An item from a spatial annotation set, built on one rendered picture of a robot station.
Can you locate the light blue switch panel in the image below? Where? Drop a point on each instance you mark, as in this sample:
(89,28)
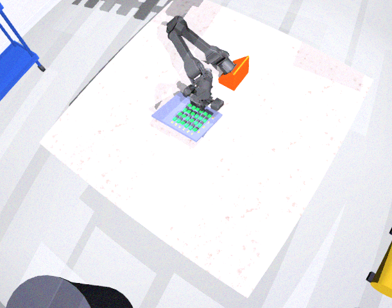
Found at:
(179,114)

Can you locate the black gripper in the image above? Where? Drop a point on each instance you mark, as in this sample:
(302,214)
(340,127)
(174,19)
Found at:
(216,104)

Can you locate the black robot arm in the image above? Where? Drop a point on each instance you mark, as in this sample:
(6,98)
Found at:
(176,29)

